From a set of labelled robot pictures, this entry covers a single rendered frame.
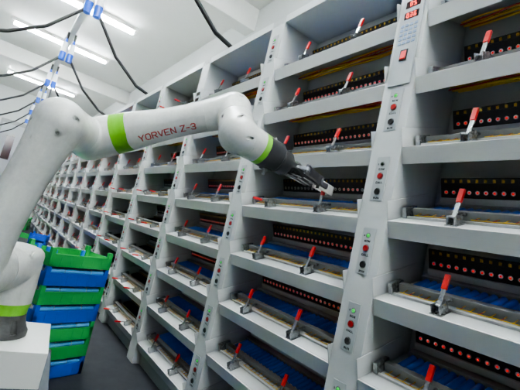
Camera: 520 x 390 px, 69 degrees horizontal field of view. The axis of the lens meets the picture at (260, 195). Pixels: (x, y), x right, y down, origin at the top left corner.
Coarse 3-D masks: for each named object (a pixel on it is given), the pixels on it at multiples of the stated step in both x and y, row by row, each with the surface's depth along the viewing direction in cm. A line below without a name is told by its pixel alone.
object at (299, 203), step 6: (264, 198) 153; (270, 198) 151; (282, 204) 141; (288, 204) 139; (294, 204) 139; (300, 204) 134; (306, 204) 133; (312, 204) 131; (336, 204) 122; (342, 204) 120; (348, 204) 118; (354, 204) 116; (354, 210) 116
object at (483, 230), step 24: (456, 192) 102; (480, 192) 97; (504, 192) 92; (408, 216) 98; (432, 216) 94; (456, 216) 84; (480, 216) 86; (504, 216) 82; (408, 240) 93; (432, 240) 88; (456, 240) 83; (480, 240) 79; (504, 240) 75
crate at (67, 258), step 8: (32, 240) 168; (56, 248) 159; (64, 248) 182; (72, 248) 186; (88, 248) 191; (48, 256) 158; (56, 256) 159; (64, 256) 162; (72, 256) 165; (80, 256) 168; (88, 256) 191; (96, 256) 188; (104, 256) 185; (112, 256) 182; (48, 264) 157; (56, 264) 160; (64, 264) 163; (72, 264) 166; (80, 264) 169; (88, 264) 172; (96, 264) 175; (104, 264) 179
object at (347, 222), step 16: (256, 192) 158; (272, 192) 163; (288, 192) 160; (304, 192) 151; (256, 208) 146; (272, 208) 138; (288, 208) 135; (304, 224) 124; (320, 224) 118; (336, 224) 112; (352, 224) 107
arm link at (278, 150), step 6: (276, 138) 110; (276, 144) 106; (282, 144) 108; (276, 150) 105; (282, 150) 107; (270, 156) 105; (276, 156) 105; (282, 156) 106; (264, 162) 106; (270, 162) 106; (276, 162) 106; (264, 168) 108; (270, 168) 108; (276, 168) 108; (264, 174) 108
